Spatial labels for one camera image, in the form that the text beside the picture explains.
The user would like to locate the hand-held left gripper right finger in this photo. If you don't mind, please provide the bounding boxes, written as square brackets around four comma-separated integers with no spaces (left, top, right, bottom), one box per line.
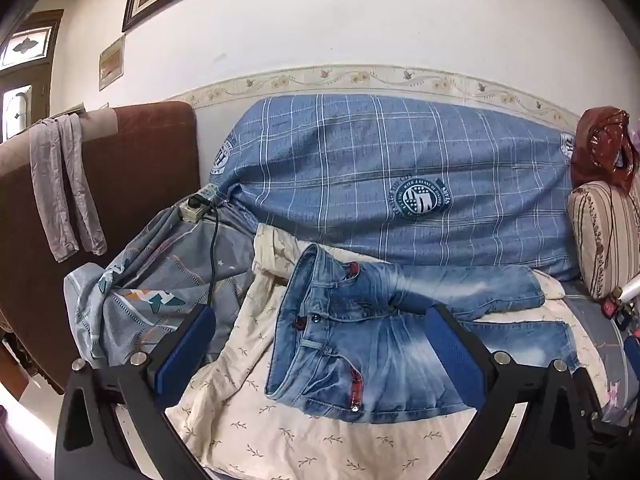
[425,304,608,480]

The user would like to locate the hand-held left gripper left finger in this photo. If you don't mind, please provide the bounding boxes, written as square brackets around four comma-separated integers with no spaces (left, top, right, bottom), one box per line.
[54,304,217,480]

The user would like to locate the small framed wall picture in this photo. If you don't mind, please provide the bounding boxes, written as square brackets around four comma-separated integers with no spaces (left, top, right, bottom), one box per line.
[98,35,126,91]

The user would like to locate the beige striped pillow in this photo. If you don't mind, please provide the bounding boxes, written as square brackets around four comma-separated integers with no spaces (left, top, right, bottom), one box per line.
[567,177,640,301]

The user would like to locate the wooden door with glass panes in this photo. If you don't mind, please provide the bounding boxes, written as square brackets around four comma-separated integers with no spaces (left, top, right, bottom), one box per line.
[0,9,65,143]

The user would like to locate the light blue denim pants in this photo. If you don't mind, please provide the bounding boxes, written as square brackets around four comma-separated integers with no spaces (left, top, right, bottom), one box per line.
[264,242,581,423]

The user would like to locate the grey-blue printed duvet cover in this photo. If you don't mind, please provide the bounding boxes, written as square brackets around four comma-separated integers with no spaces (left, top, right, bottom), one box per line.
[64,195,261,368]

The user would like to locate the grey hanging cloth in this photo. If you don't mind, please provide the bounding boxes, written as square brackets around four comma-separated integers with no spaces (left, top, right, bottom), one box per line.
[29,112,108,263]

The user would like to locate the brown glossy plastic bag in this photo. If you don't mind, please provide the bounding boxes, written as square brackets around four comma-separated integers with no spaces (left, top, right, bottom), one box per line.
[570,106,640,193]

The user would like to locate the black power cable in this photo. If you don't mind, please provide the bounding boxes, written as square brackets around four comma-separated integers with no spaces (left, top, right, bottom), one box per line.
[186,192,223,308]

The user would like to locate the white power strip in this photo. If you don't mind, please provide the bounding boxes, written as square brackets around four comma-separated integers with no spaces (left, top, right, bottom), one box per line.
[179,184,220,222]

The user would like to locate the white plastic tube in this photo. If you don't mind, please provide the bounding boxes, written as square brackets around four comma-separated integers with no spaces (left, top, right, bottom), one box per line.
[617,275,640,306]

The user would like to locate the grey flowered bed sheet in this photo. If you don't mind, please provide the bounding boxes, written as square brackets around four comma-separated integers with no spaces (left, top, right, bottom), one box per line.
[560,280,640,426]

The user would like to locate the cream leaf-print blanket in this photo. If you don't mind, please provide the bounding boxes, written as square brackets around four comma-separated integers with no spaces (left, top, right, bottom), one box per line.
[165,224,591,480]

